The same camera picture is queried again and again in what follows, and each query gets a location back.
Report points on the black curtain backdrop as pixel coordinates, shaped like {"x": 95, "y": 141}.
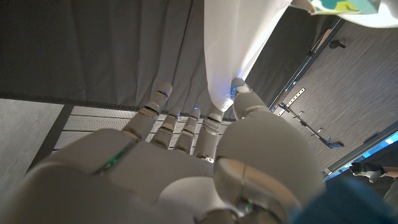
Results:
{"x": 93, "y": 46}

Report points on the black wall rail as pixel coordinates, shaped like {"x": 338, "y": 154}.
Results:
{"x": 308, "y": 127}

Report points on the blue right wrist connector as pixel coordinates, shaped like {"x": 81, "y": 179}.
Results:
{"x": 342, "y": 205}

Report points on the white perforated metal strip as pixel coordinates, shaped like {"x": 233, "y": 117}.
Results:
{"x": 292, "y": 101}

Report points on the teal floral tissue box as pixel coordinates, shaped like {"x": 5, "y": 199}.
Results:
{"x": 335, "y": 6}

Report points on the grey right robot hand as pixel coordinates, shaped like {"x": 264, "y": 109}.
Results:
{"x": 140, "y": 174}

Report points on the white tissue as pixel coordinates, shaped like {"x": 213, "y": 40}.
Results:
{"x": 233, "y": 46}

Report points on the black round wall knob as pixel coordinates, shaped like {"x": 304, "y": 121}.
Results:
{"x": 335, "y": 44}

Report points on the person with black glove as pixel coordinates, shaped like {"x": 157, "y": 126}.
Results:
{"x": 367, "y": 169}

